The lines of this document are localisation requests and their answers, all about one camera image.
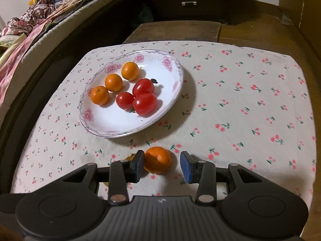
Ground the small orange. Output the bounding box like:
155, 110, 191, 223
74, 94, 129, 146
105, 73, 123, 92
90, 86, 110, 106
144, 146, 172, 175
121, 62, 140, 81

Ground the green plastic bag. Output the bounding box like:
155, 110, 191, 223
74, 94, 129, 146
140, 3, 154, 23

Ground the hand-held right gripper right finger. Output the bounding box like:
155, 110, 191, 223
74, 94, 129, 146
180, 151, 264, 204

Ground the cherry print white cloth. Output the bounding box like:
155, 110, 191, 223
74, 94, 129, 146
10, 40, 318, 207

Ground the dark floral quilt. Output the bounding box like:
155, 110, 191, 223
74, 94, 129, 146
0, 0, 56, 39

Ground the red cherry tomato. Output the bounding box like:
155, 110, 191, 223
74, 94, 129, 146
116, 92, 135, 111
132, 93, 158, 116
132, 78, 155, 98

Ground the pink floral bed sheet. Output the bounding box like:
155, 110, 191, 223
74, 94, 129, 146
0, 0, 137, 102

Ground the dark wooden bed frame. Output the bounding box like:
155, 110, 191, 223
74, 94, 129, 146
0, 0, 154, 195

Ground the white floral rim plate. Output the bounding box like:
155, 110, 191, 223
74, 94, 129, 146
79, 49, 185, 138

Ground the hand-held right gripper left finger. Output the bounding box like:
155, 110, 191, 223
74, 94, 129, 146
62, 150, 145, 204

